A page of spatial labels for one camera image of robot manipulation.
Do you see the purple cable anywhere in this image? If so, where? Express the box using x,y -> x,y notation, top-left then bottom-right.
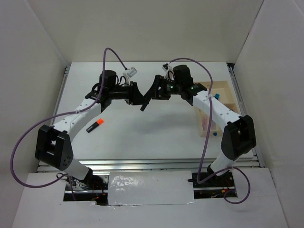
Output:
9,47 -> 126,201
170,58 -> 251,204

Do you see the pastel orange cap highlighter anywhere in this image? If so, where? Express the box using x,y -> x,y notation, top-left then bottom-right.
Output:
212,121 -> 216,130

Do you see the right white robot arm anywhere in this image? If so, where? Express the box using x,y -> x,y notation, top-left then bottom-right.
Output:
141,65 -> 257,186

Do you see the purple cap black highlighter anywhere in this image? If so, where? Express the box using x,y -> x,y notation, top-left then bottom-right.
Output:
140,97 -> 151,112

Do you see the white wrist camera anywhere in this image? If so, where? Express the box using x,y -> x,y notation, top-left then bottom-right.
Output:
162,63 -> 175,81
123,67 -> 137,84

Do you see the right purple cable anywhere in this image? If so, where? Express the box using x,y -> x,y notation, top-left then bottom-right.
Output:
170,58 -> 251,204

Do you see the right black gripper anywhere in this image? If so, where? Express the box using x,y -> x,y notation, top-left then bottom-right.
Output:
144,75 -> 182,100

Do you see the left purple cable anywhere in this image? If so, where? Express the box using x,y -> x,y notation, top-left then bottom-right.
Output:
9,47 -> 126,201

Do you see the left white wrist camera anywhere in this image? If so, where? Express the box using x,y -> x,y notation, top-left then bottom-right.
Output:
123,67 -> 137,84

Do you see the wooden compartment tray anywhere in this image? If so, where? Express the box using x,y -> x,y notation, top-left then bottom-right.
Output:
193,81 -> 241,137

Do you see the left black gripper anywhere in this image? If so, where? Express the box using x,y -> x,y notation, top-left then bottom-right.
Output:
109,81 -> 149,105

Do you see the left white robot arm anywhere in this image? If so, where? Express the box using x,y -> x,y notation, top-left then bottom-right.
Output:
35,67 -> 144,190

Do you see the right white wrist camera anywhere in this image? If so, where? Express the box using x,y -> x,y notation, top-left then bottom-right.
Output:
162,63 -> 175,81

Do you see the orange cap black highlighter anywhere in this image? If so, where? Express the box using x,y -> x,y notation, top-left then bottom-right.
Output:
86,118 -> 104,133

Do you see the pastel lilac highlighter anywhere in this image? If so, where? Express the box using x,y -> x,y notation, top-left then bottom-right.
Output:
202,114 -> 209,131

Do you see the white front cover plate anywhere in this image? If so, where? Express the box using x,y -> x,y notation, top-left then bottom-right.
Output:
108,171 -> 195,206

